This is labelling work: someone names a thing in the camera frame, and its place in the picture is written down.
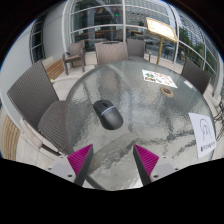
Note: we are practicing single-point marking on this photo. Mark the colourful printed menu card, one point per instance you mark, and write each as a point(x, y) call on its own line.
point(158, 78)

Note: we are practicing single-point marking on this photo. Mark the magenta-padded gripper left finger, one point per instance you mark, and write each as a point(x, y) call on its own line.
point(75, 163)

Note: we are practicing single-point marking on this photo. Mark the white printed mouse pad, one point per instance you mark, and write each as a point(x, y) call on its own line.
point(201, 133)

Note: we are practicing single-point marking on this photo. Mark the grey wicker armchair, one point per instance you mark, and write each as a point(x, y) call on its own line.
point(76, 50)
point(136, 47)

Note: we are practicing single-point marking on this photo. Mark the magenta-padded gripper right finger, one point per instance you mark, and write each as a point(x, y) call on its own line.
point(150, 163)

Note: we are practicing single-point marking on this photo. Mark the gold menu display stand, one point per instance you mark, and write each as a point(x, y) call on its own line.
point(160, 28)

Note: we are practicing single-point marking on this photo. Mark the black computer mouse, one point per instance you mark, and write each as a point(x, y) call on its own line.
point(108, 115)

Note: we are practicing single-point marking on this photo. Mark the dark metal frame chair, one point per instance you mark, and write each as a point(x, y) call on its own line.
point(220, 110)

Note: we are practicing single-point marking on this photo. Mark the wooden slatted bench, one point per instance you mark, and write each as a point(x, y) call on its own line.
point(10, 136)
point(55, 69)

